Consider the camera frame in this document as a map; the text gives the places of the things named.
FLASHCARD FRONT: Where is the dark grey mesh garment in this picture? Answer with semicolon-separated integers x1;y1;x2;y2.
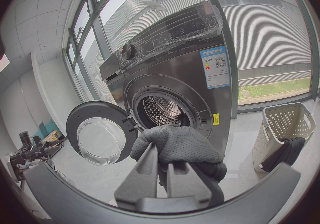
130;125;227;183

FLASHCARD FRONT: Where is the window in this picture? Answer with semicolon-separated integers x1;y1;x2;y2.
62;0;320;119

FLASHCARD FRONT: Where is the grey washing machine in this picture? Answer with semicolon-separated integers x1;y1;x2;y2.
99;1;233;159

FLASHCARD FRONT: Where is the washing machine door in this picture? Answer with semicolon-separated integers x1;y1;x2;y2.
66;101;139;167

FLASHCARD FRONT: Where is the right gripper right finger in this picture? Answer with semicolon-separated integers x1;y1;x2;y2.
167;162;224;205

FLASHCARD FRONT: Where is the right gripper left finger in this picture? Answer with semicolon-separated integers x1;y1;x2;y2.
114;141;159;206

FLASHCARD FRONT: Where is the black garment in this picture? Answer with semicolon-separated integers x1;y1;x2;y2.
262;137;306;173

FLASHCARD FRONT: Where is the cream laundry basket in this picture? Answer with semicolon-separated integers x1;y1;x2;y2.
252;102;314;173

